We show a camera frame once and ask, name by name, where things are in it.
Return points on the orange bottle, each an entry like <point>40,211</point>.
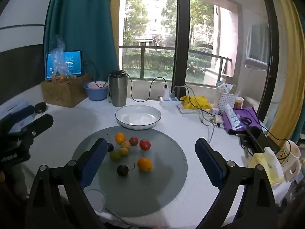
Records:
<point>238,103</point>

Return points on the white round charging pad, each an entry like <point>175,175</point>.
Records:
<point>95,199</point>

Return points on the green citrus fruit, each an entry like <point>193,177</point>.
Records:
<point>116,155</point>

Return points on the black round object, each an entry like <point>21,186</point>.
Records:
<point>40,107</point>

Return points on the teal curtain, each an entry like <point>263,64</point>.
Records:
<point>81,23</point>

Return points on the black scissors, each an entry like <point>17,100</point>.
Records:
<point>246,121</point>

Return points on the white printed mug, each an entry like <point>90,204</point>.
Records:
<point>292,151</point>

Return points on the small citrus fruit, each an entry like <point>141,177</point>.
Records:
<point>120,137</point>

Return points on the white charger plug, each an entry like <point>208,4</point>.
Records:
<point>165,93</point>

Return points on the large orange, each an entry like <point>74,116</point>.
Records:
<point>144,164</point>

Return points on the small white box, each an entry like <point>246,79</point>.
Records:
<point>215,111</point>

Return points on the grey plug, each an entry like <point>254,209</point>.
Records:
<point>172,95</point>

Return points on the tablet with lit screen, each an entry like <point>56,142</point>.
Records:
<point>74,64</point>

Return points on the dark cherry with stem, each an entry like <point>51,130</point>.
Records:
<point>110,147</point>
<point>123,170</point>

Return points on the yellow printed plastic bag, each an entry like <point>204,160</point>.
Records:
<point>195,102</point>

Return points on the blue bowl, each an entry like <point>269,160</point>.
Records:
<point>95,95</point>

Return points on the cardboard box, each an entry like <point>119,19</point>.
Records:
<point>59,93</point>

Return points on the small snack packet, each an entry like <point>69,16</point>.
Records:
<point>218,119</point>

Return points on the white power strip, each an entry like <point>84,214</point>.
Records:
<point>166,102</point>

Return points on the dark window frame post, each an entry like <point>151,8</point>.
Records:
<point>182,40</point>
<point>271,64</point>

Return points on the balcony railing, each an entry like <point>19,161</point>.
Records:
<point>154,46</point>

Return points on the white tube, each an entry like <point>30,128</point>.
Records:
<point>233,118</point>

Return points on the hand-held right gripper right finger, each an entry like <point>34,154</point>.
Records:
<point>209,162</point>

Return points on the purple pouch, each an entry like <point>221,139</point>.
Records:
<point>252,114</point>

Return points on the red green tomato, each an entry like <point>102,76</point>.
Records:
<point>134,141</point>

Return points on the bunch of keys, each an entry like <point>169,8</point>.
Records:
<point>243,144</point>

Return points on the white folded cloth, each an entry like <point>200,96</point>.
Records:
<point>184,109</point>

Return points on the yellow curtain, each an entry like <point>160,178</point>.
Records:
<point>288,76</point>
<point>115,9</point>

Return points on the black power adapter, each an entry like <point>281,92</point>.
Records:
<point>180,91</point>

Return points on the stainless steel tumbler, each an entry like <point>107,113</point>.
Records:
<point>118,90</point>

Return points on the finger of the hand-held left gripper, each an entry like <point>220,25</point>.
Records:
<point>39,123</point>
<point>23,111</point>

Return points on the black device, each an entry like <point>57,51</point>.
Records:
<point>259,139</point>

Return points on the grey round mat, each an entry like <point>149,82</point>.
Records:
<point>152,190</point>

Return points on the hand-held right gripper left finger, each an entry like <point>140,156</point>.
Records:
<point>95,162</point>

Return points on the clear plastic bag of oranges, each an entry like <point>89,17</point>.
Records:
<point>58,62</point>

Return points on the white perforated basket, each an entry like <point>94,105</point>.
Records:
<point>224,99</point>

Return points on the yellow brown longan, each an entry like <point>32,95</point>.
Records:
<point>124,151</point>
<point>125,144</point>

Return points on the yellow tissue pack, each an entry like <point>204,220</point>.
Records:
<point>264,167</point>

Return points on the white plate with dark rim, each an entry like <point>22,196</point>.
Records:
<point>138,117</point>

